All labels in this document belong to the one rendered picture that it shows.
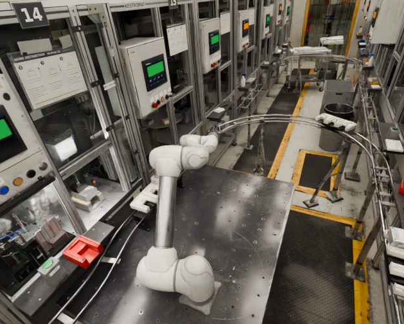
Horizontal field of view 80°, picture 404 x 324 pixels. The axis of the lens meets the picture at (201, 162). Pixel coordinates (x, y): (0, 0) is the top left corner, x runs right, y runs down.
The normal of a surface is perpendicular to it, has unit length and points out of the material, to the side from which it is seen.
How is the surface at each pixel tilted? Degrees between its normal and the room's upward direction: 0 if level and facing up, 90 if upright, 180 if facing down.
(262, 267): 0
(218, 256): 0
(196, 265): 6
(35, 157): 90
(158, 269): 42
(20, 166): 90
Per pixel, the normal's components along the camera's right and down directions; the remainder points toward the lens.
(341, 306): -0.07, -0.83
